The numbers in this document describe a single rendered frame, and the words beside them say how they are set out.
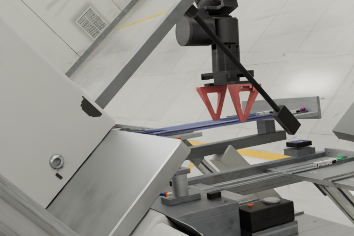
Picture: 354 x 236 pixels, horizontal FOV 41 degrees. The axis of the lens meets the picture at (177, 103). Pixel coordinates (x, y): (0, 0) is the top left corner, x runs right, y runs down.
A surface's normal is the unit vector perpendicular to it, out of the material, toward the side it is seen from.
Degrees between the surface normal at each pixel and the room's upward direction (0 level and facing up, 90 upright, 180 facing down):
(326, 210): 0
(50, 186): 90
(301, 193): 0
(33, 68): 90
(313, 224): 42
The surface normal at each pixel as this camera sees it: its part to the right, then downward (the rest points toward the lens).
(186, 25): -0.87, 0.06
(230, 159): 0.51, -0.04
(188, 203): -0.09, -0.99
